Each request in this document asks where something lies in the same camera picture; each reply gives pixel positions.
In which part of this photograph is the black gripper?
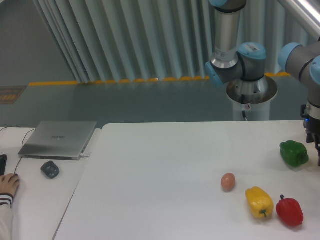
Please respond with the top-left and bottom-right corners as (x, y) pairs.
(300, 103), (320, 166)

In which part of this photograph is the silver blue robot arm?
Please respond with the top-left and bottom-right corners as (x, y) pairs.
(205, 0), (320, 150)

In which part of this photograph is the white sleeved forearm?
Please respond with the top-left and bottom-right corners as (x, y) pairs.
(0, 193), (14, 240)

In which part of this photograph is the person's hand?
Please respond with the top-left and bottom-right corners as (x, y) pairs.
(0, 173), (20, 197)

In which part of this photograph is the green bell pepper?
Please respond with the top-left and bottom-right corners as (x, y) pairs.
(279, 140), (309, 168)

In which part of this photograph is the red bell pepper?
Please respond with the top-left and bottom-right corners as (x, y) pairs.
(276, 194), (304, 227)

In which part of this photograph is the yellow bell pepper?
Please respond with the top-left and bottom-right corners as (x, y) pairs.
(245, 186), (274, 219)

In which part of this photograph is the brown egg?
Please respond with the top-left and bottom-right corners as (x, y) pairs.
(220, 173), (236, 192)

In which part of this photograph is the grey pleated curtain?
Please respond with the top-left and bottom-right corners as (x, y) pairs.
(34, 0), (320, 84)

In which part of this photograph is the silver closed laptop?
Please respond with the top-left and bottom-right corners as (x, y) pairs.
(18, 121), (97, 160)

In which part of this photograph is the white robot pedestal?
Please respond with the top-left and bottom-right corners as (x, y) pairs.
(226, 76), (278, 121)

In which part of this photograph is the black laptop cable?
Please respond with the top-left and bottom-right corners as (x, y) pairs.
(0, 125), (37, 176)

